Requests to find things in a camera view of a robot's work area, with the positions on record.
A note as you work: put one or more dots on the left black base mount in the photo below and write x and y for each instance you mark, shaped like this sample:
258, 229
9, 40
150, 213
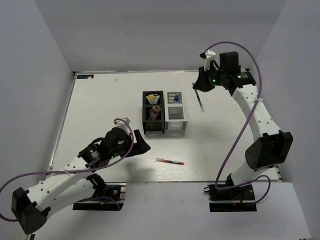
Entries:
110, 198

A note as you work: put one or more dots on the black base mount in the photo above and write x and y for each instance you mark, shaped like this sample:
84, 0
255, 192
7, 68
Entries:
240, 199
110, 198

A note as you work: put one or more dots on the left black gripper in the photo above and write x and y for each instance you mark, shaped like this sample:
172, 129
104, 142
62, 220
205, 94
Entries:
141, 146

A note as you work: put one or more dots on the red pen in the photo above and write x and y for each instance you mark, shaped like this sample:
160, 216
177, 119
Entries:
161, 160

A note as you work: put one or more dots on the green capped pen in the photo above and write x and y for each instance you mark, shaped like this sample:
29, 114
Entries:
199, 101

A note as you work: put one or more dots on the pink pencil case tube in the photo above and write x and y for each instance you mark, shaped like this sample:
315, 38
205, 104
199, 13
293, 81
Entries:
154, 112

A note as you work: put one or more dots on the white slatted organizer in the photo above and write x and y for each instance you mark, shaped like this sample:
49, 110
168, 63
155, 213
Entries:
176, 118

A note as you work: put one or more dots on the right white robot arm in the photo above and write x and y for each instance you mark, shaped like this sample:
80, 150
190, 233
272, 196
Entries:
270, 145

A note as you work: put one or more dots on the white yellow marker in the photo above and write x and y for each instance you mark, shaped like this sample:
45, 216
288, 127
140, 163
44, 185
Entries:
151, 97
155, 99
148, 100

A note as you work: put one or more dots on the black slatted organizer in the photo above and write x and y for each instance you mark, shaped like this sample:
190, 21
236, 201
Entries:
155, 125

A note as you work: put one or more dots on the left corner label sticker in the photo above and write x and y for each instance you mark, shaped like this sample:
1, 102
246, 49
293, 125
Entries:
85, 76

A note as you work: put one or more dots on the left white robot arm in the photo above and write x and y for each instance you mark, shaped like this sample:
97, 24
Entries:
79, 181

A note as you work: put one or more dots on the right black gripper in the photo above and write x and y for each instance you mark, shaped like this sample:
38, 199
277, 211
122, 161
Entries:
201, 84

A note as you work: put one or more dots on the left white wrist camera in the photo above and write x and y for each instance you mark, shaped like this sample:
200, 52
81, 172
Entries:
122, 123

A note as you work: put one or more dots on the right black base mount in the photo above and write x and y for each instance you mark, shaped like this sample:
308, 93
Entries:
240, 199

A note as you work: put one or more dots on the small blue spray bottle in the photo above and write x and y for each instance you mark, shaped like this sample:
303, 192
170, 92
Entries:
176, 98

